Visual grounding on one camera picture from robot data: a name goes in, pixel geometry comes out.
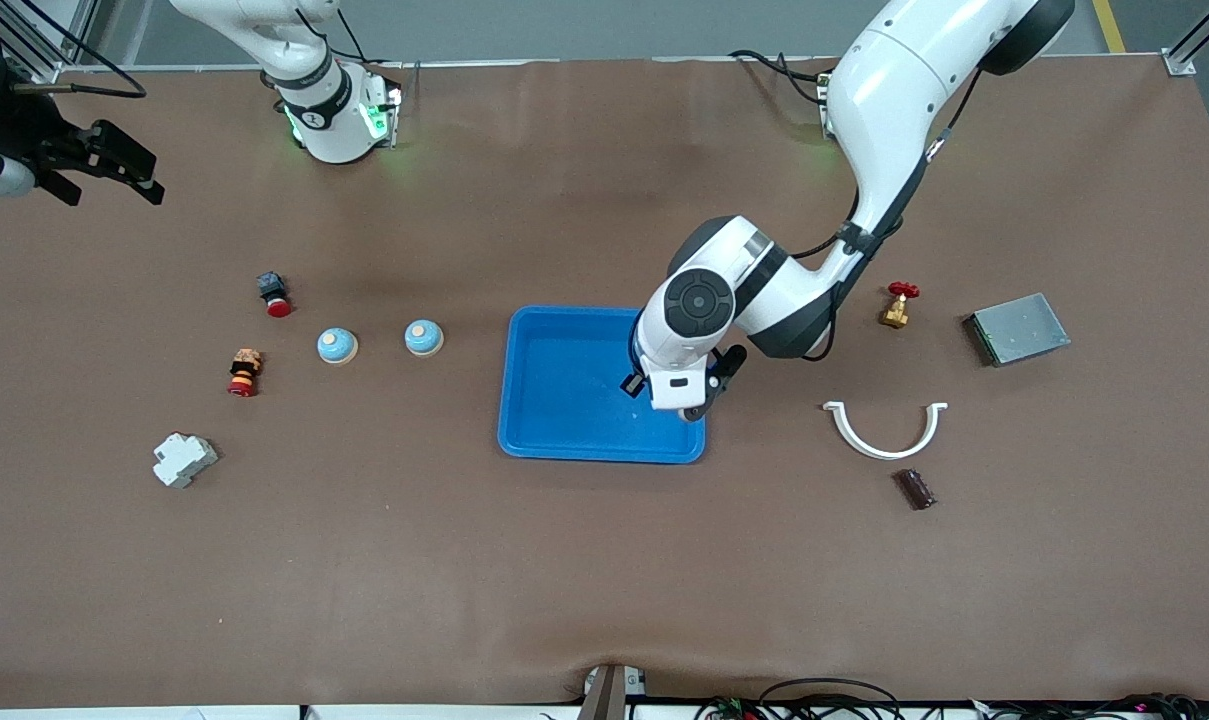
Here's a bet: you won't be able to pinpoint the long dark electrolytic capacitor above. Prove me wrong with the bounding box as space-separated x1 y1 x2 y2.
894 468 938 511

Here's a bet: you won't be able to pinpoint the blue plastic tray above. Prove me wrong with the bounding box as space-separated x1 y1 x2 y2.
497 305 707 465

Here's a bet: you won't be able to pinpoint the brown table mat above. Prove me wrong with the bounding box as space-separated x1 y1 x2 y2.
0 55 1209 711

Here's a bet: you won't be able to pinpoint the white circuit breaker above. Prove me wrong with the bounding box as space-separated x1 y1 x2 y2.
153 432 219 489

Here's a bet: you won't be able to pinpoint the metal table clamp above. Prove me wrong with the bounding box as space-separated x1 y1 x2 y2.
576 663 650 720

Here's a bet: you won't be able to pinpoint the grey metal box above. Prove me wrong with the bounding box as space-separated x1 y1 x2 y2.
964 292 1072 368

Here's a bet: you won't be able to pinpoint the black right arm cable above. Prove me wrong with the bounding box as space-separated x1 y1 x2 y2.
0 0 148 99

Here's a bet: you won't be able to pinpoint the white curved plastic bracket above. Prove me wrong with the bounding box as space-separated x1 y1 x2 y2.
822 400 949 461

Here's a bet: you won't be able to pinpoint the brass valve red handle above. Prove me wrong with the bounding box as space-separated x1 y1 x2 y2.
879 281 921 329

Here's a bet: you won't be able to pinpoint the red yellow emergency stop switch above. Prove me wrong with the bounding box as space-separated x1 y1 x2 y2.
227 348 264 398

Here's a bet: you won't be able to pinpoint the black looped cable bundle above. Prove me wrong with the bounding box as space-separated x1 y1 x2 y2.
694 678 905 720

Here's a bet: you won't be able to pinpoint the black cable at arm base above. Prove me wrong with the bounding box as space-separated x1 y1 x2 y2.
729 48 830 106

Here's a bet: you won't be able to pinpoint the black cable bundle blue plugs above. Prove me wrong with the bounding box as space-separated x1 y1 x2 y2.
964 692 1209 720

